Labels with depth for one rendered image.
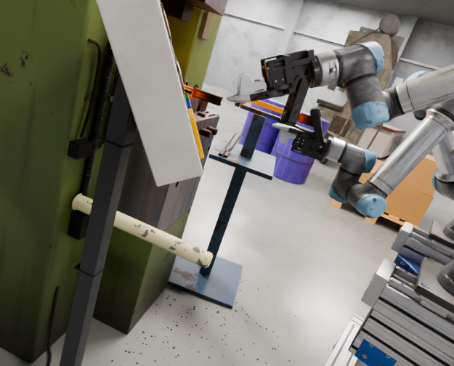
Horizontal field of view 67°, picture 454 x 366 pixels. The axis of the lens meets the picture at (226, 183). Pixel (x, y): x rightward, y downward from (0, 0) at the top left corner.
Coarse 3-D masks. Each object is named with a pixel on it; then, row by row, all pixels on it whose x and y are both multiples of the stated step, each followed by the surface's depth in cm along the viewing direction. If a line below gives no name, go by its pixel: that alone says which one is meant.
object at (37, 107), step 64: (0, 0) 84; (64, 0) 79; (0, 64) 88; (64, 64) 83; (0, 128) 94; (64, 128) 88; (0, 192) 100; (64, 192) 96; (0, 256) 106; (64, 256) 109; (0, 320) 114; (64, 320) 126
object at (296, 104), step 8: (304, 80) 77; (296, 88) 79; (304, 88) 78; (288, 96) 82; (296, 96) 79; (304, 96) 79; (288, 104) 82; (296, 104) 79; (288, 112) 81; (296, 112) 80; (288, 120) 80; (296, 120) 81
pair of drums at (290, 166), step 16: (272, 112) 433; (304, 112) 433; (272, 128) 441; (240, 144) 463; (272, 144) 453; (288, 144) 407; (288, 160) 411; (304, 160) 411; (288, 176) 416; (304, 176) 425
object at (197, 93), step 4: (188, 88) 121; (192, 88) 122; (196, 88) 120; (192, 92) 120; (196, 92) 120; (200, 92) 121; (204, 92) 120; (208, 92) 122; (192, 96) 120; (196, 96) 121; (200, 96) 121; (204, 96) 121; (208, 96) 120; (212, 96) 119; (216, 96) 119; (204, 100) 120; (208, 100) 120; (212, 100) 121; (216, 100) 120; (220, 100) 120; (216, 104) 120; (220, 104) 121
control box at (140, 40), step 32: (96, 0) 44; (128, 0) 45; (128, 32) 46; (160, 32) 47; (128, 64) 48; (160, 64) 48; (128, 96) 49; (160, 96) 50; (160, 128) 52; (160, 160) 54; (192, 160) 55
